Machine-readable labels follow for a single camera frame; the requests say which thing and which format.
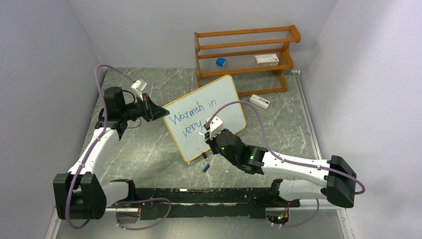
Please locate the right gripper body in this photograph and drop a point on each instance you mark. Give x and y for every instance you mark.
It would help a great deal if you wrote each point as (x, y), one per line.
(214, 146)

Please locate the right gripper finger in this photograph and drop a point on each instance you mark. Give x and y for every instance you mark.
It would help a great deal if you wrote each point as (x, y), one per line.
(207, 125)
(207, 139)

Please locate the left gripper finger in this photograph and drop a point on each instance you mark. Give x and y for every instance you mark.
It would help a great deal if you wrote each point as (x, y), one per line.
(158, 115)
(152, 107)

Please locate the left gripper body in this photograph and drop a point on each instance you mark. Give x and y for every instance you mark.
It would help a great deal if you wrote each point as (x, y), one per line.
(140, 104)

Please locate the yellow framed whiteboard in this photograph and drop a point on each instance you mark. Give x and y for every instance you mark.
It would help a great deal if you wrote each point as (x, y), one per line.
(189, 113)

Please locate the blue marker cap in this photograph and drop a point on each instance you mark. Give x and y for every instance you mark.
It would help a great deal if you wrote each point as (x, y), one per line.
(206, 168)

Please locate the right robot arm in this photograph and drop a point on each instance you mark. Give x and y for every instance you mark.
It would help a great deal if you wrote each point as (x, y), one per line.
(296, 178)

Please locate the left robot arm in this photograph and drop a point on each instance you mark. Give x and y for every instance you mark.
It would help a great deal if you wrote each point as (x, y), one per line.
(78, 193)

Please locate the white whiteboard eraser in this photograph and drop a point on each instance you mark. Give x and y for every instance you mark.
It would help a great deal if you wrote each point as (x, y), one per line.
(259, 101)

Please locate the blue eraser block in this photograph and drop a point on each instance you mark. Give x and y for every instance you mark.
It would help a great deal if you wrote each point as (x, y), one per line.
(221, 62)

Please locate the white red cardboard box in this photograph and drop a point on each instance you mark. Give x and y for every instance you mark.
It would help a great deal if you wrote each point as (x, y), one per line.
(265, 60)

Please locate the orange wooden shelf rack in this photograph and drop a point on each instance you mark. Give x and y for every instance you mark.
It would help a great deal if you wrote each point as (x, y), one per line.
(239, 47)

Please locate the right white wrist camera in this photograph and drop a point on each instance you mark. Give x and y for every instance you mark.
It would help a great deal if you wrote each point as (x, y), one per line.
(216, 127)

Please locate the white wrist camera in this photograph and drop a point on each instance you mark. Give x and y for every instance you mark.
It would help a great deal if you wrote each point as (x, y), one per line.
(216, 127)
(138, 87)

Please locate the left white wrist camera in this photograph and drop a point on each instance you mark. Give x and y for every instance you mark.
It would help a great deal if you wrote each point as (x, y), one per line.
(138, 87)

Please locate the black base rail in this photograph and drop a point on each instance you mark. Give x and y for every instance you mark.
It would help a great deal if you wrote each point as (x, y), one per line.
(208, 202)

